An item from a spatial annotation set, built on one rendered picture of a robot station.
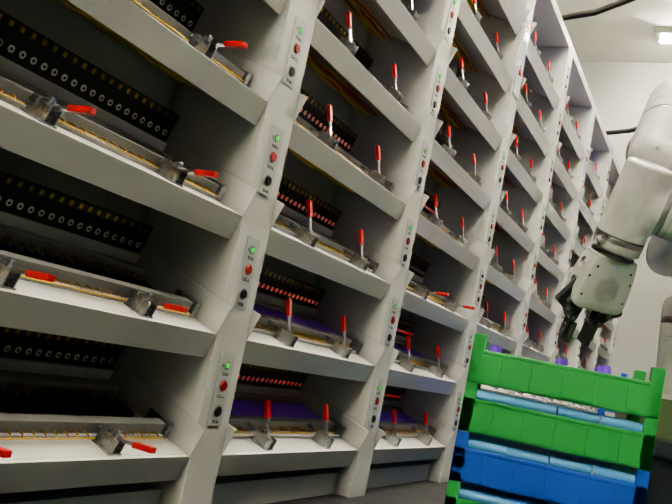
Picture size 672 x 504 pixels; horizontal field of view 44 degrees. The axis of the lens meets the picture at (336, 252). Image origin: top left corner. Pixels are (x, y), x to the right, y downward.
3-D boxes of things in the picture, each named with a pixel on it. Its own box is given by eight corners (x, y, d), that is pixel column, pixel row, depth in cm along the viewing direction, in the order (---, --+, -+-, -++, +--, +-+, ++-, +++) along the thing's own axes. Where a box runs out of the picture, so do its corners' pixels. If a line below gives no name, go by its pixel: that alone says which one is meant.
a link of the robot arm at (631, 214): (649, 242, 144) (597, 222, 146) (682, 171, 140) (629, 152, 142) (650, 251, 136) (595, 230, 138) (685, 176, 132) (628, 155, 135)
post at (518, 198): (500, 473, 328) (574, 49, 350) (494, 474, 320) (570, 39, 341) (452, 461, 337) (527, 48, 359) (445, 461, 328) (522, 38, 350)
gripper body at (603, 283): (601, 248, 137) (574, 308, 140) (651, 262, 140) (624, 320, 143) (579, 232, 144) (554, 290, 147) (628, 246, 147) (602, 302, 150)
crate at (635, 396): (638, 416, 149) (645, 371, 150) (658, 419, 129) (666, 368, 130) (470, 382, 155) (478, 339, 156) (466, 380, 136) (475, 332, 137)
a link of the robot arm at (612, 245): (610, 238, 136) (602, 254, 137) (654, 250, 139) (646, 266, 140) (585, 221, 144) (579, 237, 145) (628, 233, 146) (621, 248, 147)
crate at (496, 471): (624, 506, 147) (631, 461, 148) (642, 524, 127) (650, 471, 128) (455, 468, 153) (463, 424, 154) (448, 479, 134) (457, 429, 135)
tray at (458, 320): (462, 332, 264) (477, 306, 263) (395, 305, 210) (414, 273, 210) (411, 301, 273) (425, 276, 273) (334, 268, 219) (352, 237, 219)
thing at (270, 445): (349, 466, 197) (378, 416, 196) (208, 477, 143) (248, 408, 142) (286, 419, 206) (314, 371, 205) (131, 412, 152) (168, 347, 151)
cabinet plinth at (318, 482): (490, 470, 330) (492, 458, 330) (155, 520, 135) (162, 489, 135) (452, 461, 337) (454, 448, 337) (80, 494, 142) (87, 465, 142)
